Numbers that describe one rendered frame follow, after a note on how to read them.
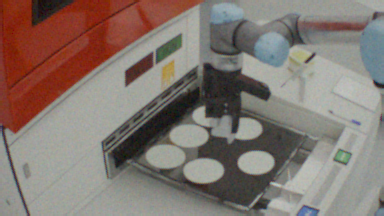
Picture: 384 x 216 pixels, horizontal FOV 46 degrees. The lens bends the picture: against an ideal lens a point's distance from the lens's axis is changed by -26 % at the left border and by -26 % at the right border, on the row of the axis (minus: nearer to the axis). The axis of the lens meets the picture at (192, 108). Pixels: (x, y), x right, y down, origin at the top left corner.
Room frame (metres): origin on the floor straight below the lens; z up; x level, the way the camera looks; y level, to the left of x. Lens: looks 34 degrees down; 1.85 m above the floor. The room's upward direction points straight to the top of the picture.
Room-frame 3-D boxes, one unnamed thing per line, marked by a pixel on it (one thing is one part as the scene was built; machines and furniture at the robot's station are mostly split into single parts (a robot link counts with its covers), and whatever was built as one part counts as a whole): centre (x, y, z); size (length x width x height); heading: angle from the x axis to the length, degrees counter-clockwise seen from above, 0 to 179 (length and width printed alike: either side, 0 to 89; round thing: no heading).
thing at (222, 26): (1.14, -0.08, 1.29); 0.09 x 0.08 x 0.11; 46
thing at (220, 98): (1.15, -0.07, 1.13); 0.09 x 0.08 x 0.12; 97
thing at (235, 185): (1.23, -0.08, 0.90); 0.34 x 0.34 x 0.01; 57
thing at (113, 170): (1.33, 0.10, 0.89); 0.44 x 0.02 x 0.10; 147
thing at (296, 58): (1.51, -0.34, 1.00); 0.07 x 0.07 x 0.07; 34
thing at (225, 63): (1.14, -0.08, 1.21); 0.08 x 0.08 x 0.05
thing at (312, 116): (1.50, -0.38, 0.89); 0.62 x 0.35 x 0.14; 57
